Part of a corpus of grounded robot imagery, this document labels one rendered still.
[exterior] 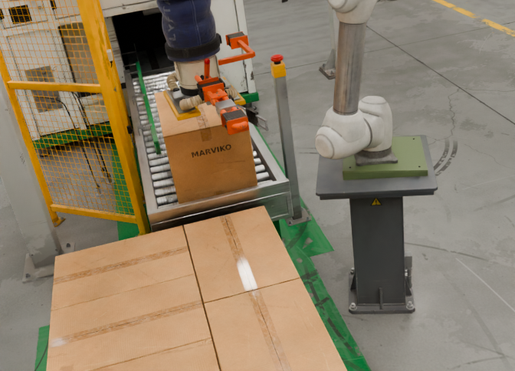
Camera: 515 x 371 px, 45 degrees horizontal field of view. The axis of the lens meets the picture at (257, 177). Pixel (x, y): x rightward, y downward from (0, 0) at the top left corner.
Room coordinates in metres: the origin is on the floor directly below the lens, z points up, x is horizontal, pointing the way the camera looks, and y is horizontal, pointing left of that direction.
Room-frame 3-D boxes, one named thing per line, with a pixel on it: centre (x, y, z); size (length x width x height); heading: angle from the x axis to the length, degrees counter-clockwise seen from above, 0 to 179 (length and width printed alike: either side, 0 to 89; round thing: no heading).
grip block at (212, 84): (2.29, 0.12, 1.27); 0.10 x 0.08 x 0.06; 103
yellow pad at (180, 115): (2.51, 0.27, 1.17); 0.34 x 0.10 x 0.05; 13
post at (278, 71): (3.27, -0.20, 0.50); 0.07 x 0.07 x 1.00; 9
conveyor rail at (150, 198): (3.72, 0.71, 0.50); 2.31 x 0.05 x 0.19; 9
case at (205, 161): (2.97, 0.24, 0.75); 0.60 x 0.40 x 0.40; 8
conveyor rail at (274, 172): (3.83, 0.07, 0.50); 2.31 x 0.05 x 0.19; 9
